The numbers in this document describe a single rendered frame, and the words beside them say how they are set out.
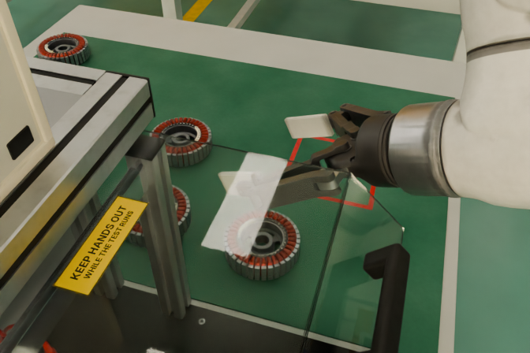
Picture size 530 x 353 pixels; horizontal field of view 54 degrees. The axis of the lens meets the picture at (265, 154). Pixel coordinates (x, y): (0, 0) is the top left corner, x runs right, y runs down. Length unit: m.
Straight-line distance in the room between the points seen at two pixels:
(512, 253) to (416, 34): 1.46
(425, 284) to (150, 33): 0.90
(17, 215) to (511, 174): 0.36
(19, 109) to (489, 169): 0.36
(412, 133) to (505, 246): 1.48
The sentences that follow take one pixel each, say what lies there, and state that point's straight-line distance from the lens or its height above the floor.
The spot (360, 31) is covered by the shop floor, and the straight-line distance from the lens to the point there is 2.97.
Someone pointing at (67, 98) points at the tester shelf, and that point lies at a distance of 0.50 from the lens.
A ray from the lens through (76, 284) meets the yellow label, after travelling 0.41.
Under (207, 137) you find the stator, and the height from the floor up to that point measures 0.79.
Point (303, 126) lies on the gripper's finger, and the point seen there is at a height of 0.96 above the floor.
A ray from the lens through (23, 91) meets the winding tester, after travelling 0.41.
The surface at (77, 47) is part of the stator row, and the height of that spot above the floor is 0.79.
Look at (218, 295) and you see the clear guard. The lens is 0.39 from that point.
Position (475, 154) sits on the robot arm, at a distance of 0.45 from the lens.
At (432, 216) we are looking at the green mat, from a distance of 0.90.
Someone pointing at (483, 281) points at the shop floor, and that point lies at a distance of 1.82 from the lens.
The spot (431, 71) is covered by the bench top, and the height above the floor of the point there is 0.75.
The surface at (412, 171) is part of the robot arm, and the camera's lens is 0.49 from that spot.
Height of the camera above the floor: 1.39
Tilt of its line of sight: 42 degrees down
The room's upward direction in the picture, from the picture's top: straight up
